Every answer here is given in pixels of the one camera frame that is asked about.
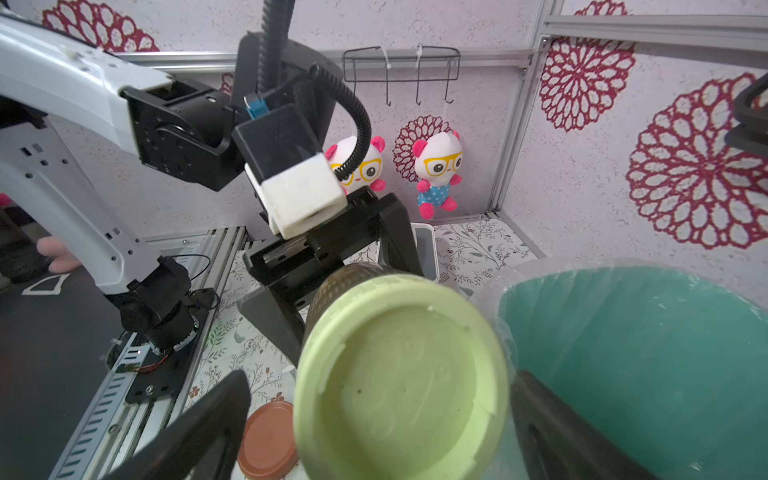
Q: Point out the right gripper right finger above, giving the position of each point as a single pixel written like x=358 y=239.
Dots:
x=556 y=442

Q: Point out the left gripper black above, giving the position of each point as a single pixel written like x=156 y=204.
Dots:
x=292 y=270

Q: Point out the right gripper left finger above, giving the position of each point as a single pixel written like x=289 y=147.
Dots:
x=203 y=443

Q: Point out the brown jar lid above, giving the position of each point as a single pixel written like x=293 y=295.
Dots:
x=268 y=449

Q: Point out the green lid peanut jar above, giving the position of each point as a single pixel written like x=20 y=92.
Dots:
x=399 y=377

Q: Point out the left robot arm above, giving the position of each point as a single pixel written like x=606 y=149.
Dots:
x=172 y=125

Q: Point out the plush toy red striped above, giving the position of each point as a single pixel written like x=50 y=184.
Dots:
x=368 y=173

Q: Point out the green trash bin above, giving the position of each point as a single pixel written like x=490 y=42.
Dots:
x=670 y=367

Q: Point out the plush toy blue dotted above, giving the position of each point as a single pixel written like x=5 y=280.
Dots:
x=437 y=162

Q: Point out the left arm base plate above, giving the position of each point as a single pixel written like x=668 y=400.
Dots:
x=155 y=375

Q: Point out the black wire wall rack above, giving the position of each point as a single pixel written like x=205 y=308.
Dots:
x=424 y=64

